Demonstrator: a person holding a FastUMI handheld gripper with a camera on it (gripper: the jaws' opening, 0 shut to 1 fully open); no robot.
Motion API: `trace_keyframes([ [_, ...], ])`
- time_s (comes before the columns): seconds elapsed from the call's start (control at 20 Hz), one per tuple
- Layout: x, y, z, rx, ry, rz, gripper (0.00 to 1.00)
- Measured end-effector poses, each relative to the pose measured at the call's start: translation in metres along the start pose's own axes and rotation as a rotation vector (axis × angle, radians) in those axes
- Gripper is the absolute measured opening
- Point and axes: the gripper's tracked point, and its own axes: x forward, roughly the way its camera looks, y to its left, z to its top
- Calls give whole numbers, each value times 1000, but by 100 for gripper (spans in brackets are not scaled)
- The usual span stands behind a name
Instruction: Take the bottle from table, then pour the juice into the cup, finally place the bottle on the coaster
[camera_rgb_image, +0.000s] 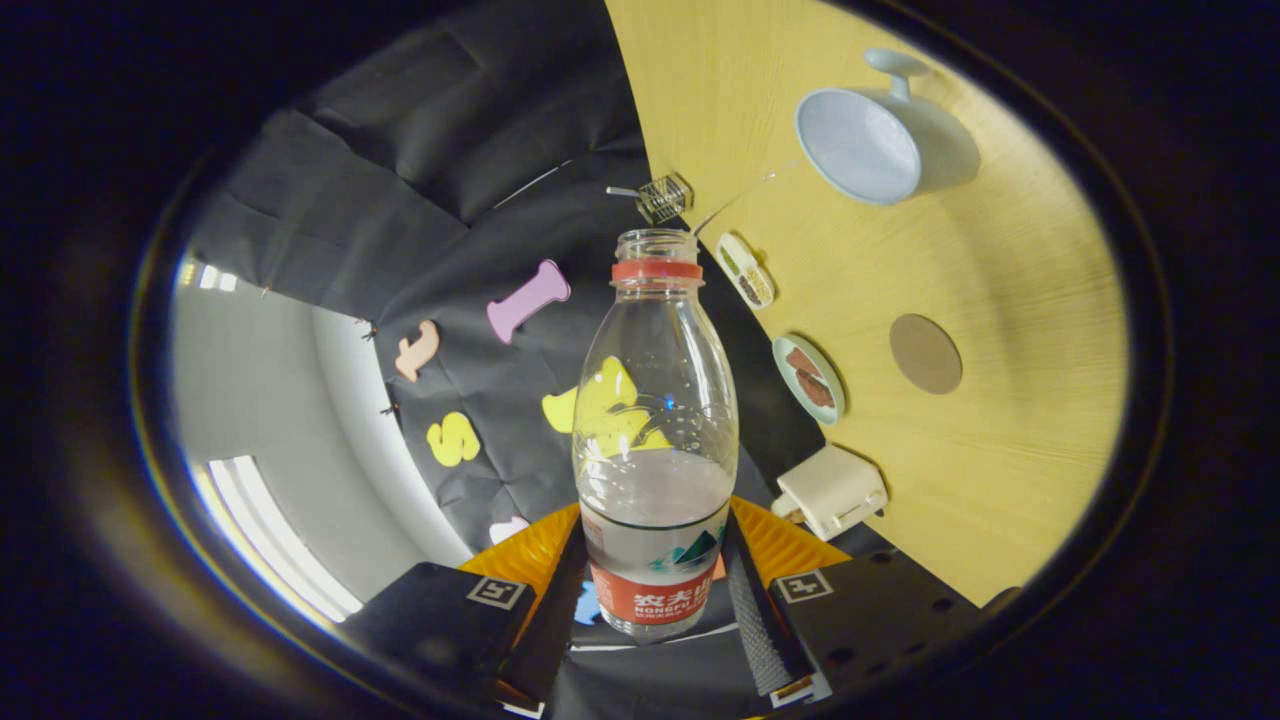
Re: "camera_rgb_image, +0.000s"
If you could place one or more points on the wooden table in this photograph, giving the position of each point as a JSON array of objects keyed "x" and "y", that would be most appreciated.
[{"x": 1000, "y": 450}]

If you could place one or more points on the metal spoon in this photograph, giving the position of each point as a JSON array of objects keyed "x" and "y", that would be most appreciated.
[{"x": 622, "y": 191}]

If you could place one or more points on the small ceiling light panel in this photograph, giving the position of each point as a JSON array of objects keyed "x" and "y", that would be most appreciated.
[{"x": 208, "y": 277}]

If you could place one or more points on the toasted bread slice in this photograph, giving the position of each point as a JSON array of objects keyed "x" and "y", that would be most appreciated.
[{"x": 788, "y": 510}]

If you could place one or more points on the white cup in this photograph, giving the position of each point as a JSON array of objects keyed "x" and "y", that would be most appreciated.
[{"x": 860, "y": 145}]

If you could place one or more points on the white toaster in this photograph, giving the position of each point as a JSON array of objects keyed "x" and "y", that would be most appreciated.
[{"x": 835, "y": 490}]

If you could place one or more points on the round brown coaster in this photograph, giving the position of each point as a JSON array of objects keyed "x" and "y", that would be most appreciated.
[{"x": 926, "y": 354}]

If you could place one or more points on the large ceiling light panel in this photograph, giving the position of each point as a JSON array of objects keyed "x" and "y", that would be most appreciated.
[{"x": 270, "y": 540}]

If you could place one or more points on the white divided grain dish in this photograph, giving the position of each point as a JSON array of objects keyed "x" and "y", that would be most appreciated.
[{"x": 745, "y": 270}]

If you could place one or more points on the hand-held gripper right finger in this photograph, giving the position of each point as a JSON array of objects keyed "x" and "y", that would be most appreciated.
[{"x": 760, "y": 630}]

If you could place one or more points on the clear plastic juice bottle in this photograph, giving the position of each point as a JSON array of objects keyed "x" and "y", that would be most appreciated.
[{"x": 655, "y": 500}]

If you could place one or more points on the pale green plate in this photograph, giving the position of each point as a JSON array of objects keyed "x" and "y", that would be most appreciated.
[{"x": 782, "y": 375}]

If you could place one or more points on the brown meat slice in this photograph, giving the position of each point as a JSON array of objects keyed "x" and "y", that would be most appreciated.
[
  {"x": 802, "y": 362},
  {"x": 817, "y": 390}
]

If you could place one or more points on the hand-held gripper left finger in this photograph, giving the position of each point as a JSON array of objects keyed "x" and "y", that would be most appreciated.
[{"x": 545, "y": 630}]

